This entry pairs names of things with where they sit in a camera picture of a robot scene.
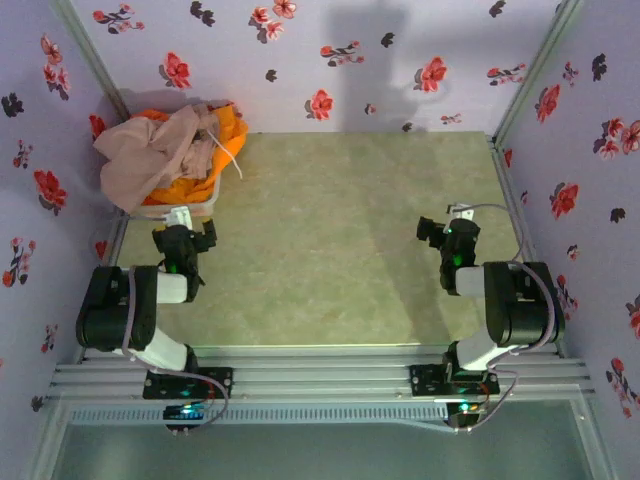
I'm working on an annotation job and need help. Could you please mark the slotted grey cable duct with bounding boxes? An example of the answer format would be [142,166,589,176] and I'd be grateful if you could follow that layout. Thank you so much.
[67,403,451,426]

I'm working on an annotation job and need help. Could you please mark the left base wire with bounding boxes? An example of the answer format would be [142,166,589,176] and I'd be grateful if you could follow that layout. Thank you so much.
[167,372,230,435]

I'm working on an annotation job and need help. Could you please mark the right base wire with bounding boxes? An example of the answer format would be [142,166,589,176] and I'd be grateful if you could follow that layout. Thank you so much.
[449,369,519,434]

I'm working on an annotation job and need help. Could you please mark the aluminium corner post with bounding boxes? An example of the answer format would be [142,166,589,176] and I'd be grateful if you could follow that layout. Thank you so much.
[491,0,586,144]
[52,0,135,124]

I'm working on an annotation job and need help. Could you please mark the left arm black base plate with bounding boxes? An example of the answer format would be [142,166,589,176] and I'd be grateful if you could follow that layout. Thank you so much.
[143,366,235,400]

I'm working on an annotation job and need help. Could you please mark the aluminium side rail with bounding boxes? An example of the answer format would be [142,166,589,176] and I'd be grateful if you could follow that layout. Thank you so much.
[74,207,132,362]
[487,134,567,359]

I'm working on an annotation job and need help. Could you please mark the right controller board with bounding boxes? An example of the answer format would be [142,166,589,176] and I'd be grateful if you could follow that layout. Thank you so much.
[446,398,489,429]

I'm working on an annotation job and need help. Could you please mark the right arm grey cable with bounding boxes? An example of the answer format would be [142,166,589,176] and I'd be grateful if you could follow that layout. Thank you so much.
[467,202,559,369]

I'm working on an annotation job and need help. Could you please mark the left controller board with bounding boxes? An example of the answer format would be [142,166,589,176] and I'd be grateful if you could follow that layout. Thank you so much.
[163,402,207,422]

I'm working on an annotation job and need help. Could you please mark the light orange shorts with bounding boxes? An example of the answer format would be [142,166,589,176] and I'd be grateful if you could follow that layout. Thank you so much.
[130,101,250,166]

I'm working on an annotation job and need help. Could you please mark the white plastic basket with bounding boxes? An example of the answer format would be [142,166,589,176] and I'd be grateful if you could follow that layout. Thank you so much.
[119,167,222,219]

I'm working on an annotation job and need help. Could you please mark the base wire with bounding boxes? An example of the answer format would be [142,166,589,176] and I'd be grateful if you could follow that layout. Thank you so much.
[449,369,519,434]
[167,372,230,435]

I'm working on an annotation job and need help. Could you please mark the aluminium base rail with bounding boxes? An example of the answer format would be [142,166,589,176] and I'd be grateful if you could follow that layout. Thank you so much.
[47,343,596,401]

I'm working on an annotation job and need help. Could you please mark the beige shorts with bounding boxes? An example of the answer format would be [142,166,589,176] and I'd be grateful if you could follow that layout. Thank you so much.
[93,103,222,214]

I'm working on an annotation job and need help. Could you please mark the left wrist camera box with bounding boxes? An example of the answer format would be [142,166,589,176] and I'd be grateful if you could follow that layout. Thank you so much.
[160,206,194,229]

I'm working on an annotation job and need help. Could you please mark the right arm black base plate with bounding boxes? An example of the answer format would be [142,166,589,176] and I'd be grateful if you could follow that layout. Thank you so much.
[408,363,500,397]

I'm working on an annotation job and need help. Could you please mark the controller board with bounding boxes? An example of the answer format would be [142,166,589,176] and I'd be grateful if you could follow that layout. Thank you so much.
[163,402,207,422]
[446,398,489,429]

